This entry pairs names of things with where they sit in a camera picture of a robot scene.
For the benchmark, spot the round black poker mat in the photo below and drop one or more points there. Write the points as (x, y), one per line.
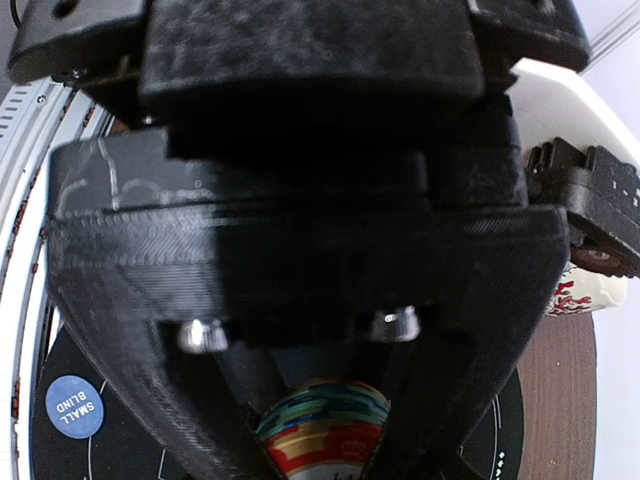
(122, 449)

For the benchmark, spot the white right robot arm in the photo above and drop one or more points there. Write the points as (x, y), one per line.
(294, 215)

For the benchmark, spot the red poker chip stack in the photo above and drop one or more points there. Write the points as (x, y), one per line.
(326, 428)

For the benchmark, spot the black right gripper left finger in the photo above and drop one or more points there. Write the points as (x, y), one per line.
(123, 282)

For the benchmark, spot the white floral mug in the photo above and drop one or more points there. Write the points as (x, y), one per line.
(580, 291)

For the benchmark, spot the blue small blind button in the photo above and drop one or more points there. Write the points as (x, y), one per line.
(74, 407)

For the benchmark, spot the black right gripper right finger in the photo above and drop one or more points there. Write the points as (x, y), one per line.
(482, 279)

